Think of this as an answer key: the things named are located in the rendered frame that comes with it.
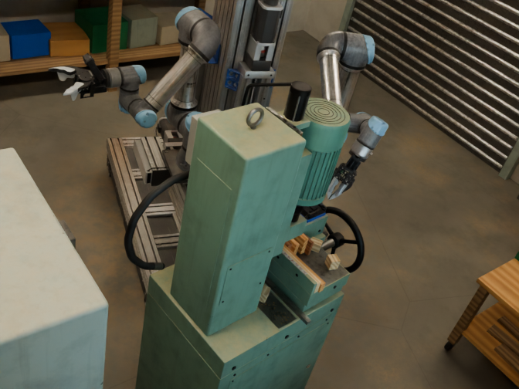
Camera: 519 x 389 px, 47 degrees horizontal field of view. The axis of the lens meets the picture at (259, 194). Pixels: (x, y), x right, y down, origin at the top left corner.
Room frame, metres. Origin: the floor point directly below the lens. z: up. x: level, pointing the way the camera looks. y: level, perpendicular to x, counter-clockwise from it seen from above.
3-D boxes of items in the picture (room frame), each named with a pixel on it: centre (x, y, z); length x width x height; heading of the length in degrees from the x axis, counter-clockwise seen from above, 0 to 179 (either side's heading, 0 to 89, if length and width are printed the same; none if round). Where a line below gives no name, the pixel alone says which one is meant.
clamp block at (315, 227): (1.84, -0.18, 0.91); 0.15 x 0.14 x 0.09; 49
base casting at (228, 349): (1.54, -0.05, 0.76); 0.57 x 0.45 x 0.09; 139
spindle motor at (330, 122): (1.63, -0.13, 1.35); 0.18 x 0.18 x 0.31
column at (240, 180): (1.41, 0.06, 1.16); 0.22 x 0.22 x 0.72; 49
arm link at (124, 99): (2.05, 0.59, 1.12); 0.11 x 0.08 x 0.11; 43
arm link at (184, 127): (2.15, 0.32, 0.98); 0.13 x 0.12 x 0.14; 43
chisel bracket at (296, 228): (1.62, -0.11, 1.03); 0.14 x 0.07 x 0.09; 139
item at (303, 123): (1.52, -0.04, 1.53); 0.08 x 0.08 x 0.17; 49
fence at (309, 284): (1.66, -0.03, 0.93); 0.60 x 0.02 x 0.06; 49
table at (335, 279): (1.77, -0.13, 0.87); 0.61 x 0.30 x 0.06; 49
